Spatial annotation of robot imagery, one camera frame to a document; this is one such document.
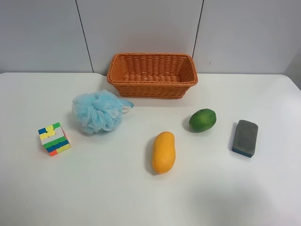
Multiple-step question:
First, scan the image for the green lemon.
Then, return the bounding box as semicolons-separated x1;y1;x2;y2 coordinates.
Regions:
189;109;216;132

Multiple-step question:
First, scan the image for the orange woven basket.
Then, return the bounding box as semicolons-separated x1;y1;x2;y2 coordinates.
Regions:
107;53;198;99

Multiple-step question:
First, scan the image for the yellow mango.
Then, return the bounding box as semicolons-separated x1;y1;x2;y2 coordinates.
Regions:
152;131;176;174

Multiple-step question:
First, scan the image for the blue mesh bath pouf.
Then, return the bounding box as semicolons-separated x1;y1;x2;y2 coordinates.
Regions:
71;89;134;135

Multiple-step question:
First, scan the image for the grey blue board eraser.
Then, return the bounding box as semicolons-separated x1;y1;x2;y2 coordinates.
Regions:
232;120;258;158

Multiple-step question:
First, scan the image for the multicoloured puzzle cube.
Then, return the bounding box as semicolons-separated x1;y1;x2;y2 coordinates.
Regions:
38;122;71;156

